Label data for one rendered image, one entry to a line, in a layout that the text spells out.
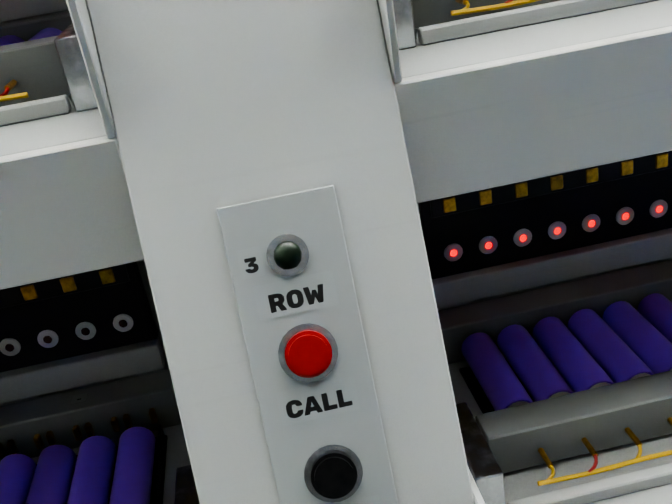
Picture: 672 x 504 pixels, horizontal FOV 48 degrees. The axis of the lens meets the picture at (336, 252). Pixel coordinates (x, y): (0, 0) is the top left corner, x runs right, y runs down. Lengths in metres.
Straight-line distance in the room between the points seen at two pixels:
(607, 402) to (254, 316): 0.18
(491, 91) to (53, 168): 0.15
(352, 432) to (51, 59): 0.19
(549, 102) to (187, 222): 0.13
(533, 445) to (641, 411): 0.05
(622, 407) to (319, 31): 0.21
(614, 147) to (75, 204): 0.19
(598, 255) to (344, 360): 0.24
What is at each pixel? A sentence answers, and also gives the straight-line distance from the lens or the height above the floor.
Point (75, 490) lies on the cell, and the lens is 0.39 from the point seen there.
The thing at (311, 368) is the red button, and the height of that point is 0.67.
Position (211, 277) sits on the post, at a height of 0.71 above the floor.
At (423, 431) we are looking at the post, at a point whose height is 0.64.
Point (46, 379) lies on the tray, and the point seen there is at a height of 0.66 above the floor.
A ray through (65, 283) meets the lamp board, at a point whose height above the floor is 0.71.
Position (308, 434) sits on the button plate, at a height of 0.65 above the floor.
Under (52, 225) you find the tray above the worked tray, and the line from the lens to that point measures 0.28.
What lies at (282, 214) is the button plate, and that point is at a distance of 0.25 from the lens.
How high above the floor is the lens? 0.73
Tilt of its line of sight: 5 degrees down
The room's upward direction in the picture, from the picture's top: 12 degrees counter-clockwise
